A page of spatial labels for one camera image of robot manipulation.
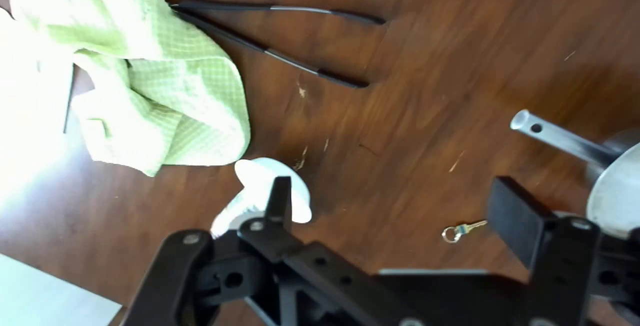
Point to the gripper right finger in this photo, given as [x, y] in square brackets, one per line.
[560, 266]

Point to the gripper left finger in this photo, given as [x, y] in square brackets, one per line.
[320, 266]

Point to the black and silver tongs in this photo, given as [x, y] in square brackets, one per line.
[280, 56]

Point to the light green checked cloth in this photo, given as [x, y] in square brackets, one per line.
[165, 91]

